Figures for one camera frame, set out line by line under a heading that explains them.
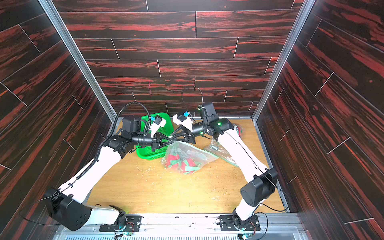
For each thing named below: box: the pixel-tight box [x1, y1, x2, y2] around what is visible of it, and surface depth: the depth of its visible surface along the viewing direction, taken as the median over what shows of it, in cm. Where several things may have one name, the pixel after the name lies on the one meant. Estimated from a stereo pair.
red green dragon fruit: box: [165, 154, 202, 175], surface depth 84 cm
